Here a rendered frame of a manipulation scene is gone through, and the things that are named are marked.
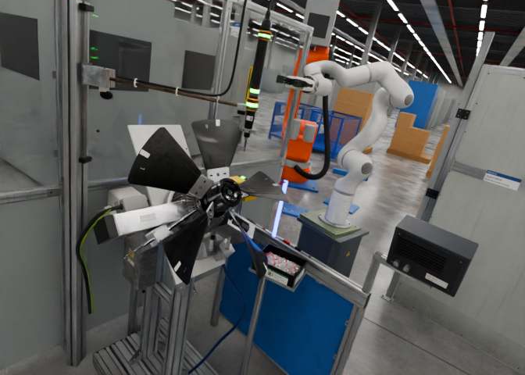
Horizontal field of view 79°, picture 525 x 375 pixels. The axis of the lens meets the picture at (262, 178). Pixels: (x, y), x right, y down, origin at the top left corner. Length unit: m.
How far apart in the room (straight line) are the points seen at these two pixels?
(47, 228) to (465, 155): 2.65
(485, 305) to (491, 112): 1.40
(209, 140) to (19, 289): 1.17
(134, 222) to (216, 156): 0.41
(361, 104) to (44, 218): 8.25
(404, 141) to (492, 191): 7.74
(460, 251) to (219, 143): 0.99
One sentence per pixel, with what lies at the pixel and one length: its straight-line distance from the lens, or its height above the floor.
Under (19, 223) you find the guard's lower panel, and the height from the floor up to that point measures 0.85.
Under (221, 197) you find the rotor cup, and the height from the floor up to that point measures 1.21.
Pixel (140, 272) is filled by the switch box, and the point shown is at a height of 0.73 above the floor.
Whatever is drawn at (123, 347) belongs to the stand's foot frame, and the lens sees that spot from 2.19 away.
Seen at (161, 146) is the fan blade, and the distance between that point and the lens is 1.18.
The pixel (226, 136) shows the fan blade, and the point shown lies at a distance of 1.39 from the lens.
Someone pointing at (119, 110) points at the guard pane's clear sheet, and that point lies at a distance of 1.77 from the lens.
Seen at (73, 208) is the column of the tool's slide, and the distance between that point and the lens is 1.66.
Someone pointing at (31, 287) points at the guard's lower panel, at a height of 0.49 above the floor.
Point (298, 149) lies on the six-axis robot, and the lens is 5.18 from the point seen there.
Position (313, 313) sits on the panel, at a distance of 1.77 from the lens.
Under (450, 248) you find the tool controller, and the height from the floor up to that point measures 1.23.
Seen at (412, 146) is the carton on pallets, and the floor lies 0.36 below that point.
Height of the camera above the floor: 1.69
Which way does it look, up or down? 19 degrees down
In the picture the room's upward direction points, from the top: 11 degrees clockwise
